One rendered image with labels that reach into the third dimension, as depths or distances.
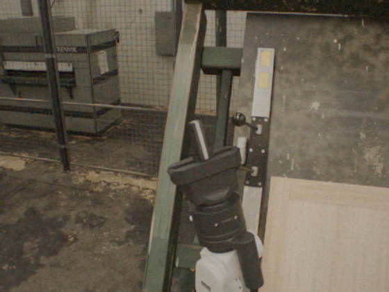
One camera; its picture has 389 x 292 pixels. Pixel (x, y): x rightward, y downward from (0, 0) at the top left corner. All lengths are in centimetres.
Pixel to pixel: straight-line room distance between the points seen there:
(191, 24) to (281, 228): 68
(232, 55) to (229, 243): 74
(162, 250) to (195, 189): 49
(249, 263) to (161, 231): 47
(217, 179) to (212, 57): 69
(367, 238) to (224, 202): 57
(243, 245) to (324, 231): 48
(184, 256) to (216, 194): 55
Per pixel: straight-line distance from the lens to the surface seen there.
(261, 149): 99
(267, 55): 109
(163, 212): 101
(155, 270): 103
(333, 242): 103
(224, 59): 118
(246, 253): 58
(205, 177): 55
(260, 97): 104
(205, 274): 62
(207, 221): 57
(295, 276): 102
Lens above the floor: 183
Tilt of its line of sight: 23 degrees down
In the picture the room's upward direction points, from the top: straight up
